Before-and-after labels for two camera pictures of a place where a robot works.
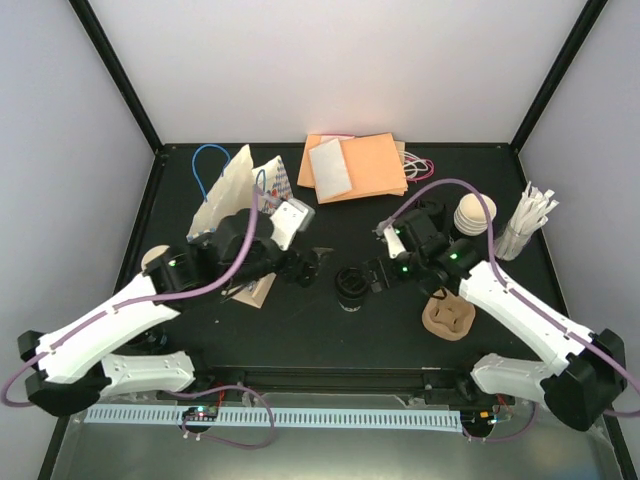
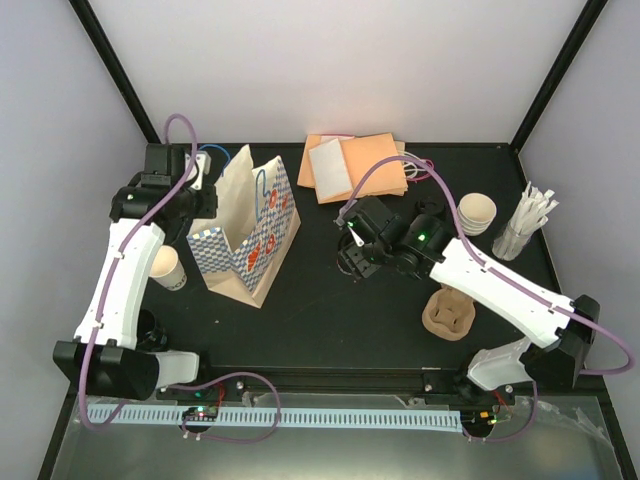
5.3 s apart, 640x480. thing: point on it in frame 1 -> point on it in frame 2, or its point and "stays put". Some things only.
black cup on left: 153,340 stays put
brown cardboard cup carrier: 448,317 stays put
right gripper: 372,271 -> 360,266
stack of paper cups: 471,216 stays put
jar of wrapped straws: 531,213 stays put
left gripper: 306,275 -> 209,210
